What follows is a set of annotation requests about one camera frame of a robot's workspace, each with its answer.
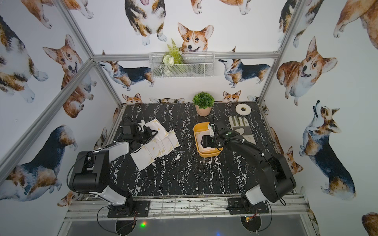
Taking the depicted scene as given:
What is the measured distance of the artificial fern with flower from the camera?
0.80 metres

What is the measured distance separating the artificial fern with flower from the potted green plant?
0.85 feet

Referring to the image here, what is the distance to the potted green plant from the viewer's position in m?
1.02
